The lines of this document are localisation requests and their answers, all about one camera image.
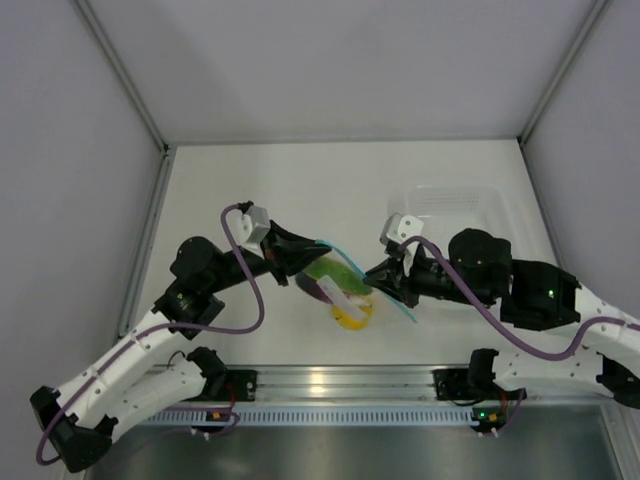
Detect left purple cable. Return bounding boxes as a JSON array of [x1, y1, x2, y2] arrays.
[[37, 202, 266, 466]]

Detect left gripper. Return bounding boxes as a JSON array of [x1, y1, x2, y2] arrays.
[[204, 218, 329, 293]]

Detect clear plastic basket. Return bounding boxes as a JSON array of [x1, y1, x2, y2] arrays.
[[387, 184, 515, 238]]

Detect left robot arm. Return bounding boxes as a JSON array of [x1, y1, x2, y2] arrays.
[[30, 205, 332, 473]]

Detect white slotted cable duct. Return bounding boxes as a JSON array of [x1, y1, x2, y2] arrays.
[[164, 403, 506, 427]]

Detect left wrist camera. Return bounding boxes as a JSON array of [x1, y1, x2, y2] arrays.
[[238, 201, 271, 248]]

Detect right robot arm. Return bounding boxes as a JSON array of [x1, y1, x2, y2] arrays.
[[364, 228, 639, 409]]

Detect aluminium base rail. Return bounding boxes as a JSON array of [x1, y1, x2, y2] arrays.
[[87, 363, 624, 404]]

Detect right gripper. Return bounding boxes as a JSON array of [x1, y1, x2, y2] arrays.
[[365, 246, 497, 310]]

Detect clear zip top bag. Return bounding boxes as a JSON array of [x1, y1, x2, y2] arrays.
[[294, 240, 419, 332]]

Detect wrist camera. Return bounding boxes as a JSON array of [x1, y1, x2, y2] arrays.
[[380, 213, 424, 276], [238, 201, 271, 248]]

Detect green fake lettuce leaf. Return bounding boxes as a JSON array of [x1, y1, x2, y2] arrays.
[[304, 256, 373, 296]]

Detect purple fake eggplant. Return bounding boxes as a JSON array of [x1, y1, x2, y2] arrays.
[[295, 272, 332, 305]]

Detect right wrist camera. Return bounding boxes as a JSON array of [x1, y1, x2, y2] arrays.
[[380, 213, 424, 276]]

